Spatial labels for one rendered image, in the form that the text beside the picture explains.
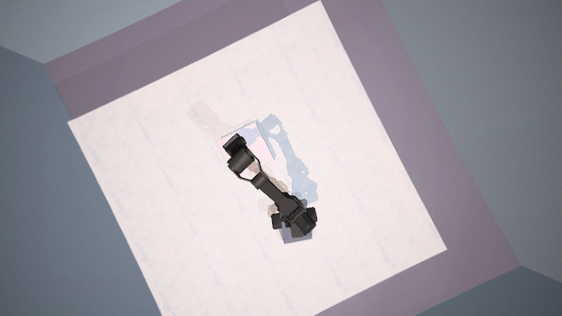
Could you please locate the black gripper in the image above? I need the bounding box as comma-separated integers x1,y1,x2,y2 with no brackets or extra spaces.
271,207,317,229

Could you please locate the grey sloped panel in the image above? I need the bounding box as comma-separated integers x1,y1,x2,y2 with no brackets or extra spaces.
281,221,313,244

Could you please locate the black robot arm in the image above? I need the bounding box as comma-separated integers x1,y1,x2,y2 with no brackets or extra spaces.
222,134,316,237

